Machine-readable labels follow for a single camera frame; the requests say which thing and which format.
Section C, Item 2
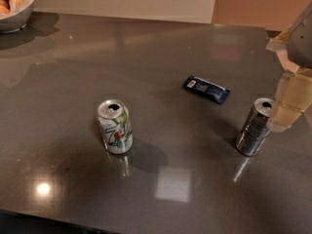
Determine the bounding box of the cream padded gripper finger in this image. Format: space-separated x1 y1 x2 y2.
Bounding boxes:
267 67 312 133

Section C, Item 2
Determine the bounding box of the blue rxbar blueberry wrapper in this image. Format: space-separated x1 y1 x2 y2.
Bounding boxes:
184 75 230 104

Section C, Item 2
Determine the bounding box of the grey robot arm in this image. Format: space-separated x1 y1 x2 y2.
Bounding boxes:
266 3 312 133

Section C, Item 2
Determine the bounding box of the dark silver soda can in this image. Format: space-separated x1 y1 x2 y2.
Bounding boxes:
235 97 274 157

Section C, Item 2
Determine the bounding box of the white green 7up can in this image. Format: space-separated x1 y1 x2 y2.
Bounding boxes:
97 99 133 155

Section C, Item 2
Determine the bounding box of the metal fruit bowl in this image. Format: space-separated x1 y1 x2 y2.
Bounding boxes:
0 0 35 33

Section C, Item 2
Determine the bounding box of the orange fruit middle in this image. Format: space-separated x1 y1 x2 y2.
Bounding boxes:
9 0 23 7

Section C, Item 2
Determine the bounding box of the orange fruit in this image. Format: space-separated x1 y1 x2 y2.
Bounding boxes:
0 5 10 15
9 0 23 7

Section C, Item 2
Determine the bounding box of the orange fruit lower left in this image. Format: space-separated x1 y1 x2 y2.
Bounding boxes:
0 5 10 15

